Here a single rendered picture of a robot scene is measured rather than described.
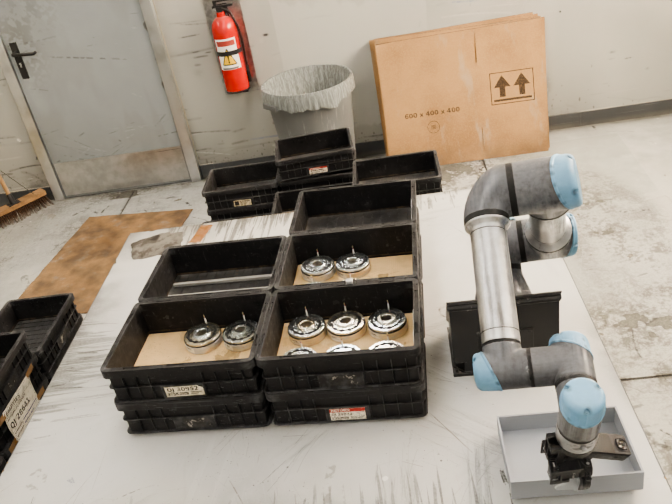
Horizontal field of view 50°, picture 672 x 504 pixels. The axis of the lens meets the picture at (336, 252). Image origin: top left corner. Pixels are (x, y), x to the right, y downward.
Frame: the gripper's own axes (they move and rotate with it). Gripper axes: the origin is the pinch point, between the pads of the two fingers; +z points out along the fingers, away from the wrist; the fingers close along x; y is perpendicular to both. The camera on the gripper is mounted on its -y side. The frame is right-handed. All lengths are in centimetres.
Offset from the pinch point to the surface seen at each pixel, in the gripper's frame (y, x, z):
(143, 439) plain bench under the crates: 102, -34, 14
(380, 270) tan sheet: 33, -79, 14
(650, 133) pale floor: -149, -284, 160
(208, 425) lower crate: 83, -33, 12
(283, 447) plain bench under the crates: 64, -24, 12
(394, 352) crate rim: 33.1, -32.7, -9.0
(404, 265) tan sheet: 26, -79, 14
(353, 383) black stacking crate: 44, -32, 0
